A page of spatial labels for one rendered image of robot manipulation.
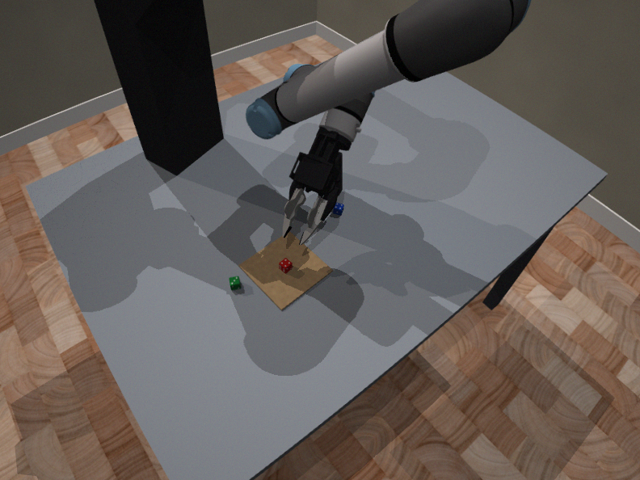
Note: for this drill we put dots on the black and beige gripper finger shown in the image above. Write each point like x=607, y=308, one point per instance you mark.
x=319, y=212
x=292, y=206

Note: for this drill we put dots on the red die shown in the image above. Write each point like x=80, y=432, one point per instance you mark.
x=285, y=265

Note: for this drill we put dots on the green die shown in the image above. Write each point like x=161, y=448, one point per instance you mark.
x=234, y=283

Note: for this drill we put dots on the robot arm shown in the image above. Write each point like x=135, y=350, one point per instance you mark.
x=428, y=38

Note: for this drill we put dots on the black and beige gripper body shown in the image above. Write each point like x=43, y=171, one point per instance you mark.
x=312, y=173

